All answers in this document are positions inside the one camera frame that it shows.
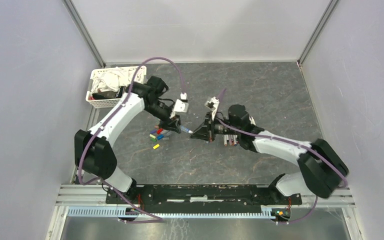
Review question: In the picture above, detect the grey slotted cable duct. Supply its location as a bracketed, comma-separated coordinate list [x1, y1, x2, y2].
[67, 206, 276, 220]

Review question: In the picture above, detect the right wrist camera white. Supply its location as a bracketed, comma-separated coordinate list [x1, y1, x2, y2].
[204, 96, 220, 121]

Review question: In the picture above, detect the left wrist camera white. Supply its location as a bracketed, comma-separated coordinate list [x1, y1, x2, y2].
[170, 99, 189, 119]

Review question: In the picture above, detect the purple cable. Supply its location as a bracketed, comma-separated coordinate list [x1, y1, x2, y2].
[77, 56, 188, 223]
[215, 88, 349, 225]

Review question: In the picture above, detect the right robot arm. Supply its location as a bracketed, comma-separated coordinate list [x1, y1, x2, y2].
[190, 104, 349, 204]

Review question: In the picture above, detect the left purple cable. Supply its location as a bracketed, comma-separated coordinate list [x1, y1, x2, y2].
[77, 56, 188, 223]

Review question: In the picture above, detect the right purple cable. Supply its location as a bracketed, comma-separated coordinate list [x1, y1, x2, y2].
[215, 88, 349, 225]

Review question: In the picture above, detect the right base electronics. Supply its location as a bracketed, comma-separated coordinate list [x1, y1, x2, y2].
[270, 208, 291, 223]

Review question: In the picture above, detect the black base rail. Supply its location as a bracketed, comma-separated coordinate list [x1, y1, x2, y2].
[105, 184, 303, 215]

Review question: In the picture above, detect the black item in basket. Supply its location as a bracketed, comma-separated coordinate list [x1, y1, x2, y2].
[91, 86, 125, 100]

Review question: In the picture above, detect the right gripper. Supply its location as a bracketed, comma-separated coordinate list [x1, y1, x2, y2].
[192, 113, 240, 144]

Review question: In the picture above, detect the white cloth in basket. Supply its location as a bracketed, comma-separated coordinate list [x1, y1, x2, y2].
[89, 66, 138, 94]

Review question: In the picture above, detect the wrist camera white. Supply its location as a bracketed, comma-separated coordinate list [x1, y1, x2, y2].
[170, 99, 189, 119]
[204, 96, 220, 121]

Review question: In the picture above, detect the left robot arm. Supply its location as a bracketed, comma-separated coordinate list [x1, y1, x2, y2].
[74, 76, 181, 204]

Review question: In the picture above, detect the white plastic basket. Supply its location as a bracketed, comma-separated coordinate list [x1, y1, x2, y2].
[85, 66, 138, 109]

